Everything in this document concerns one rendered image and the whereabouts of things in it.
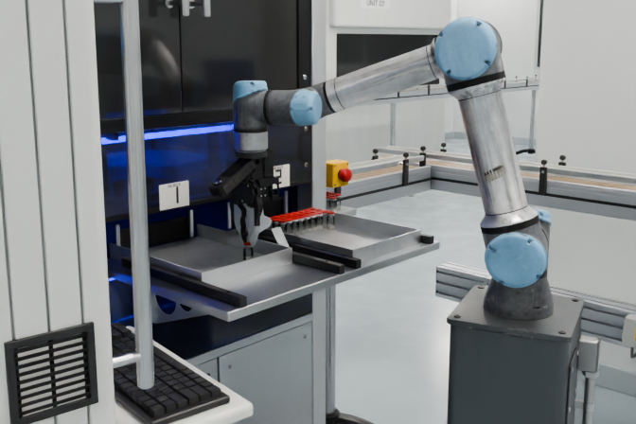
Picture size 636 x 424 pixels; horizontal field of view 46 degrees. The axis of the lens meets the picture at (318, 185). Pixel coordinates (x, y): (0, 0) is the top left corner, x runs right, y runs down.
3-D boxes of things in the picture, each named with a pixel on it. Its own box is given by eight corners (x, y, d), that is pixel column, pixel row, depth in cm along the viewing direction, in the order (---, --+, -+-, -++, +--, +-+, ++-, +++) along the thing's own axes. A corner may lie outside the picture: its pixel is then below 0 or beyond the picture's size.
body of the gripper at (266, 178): (280, 203, 171) (279, 150, 169) (252, 208, 165) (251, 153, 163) (256, 198, 176) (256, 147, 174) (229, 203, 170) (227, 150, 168)
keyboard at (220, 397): (52, 347, 143) (51, 335, 143) (121, 330, 152) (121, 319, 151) (150, 431, 113) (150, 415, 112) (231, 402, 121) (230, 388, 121)
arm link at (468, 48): (555, 267, 158) (495, 10, 153) (553, 289, 145) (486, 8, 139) (498, 276, 163) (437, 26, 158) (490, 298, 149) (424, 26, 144)
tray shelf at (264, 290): (91, 270, 173) (91, 262, 173) (303, 219, 223) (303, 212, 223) (228, 322, 141) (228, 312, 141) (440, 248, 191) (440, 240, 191)
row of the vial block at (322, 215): (276, 238, 193) (275, 220, 192) (324, 225, 206) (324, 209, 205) (282, 239, 191) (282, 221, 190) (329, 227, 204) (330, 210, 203)
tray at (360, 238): (251, 238, 193) (251, 225, 193) (321, 221, 212) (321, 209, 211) (352, 265, 170) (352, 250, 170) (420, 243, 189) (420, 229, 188)
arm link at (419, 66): (498, 12, 164) (297, 83, 181) (492, 10, 153) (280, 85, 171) (513, 63, 165) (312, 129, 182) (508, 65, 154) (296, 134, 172)
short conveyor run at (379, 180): (303, 223, 226) (303, 171, 223) (268, 215, 236) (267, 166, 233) (434, 190, 275) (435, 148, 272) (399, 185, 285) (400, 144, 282)
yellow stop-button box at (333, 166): (314, 185, 223) (314, 161, 222) (330, 182, 228) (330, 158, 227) (333, 188, 218) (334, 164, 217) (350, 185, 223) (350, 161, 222)
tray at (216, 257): (110, 257, 176) (109, 243, 176) (198, 237, 195) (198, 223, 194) (202, 290, 153) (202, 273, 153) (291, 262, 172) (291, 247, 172)
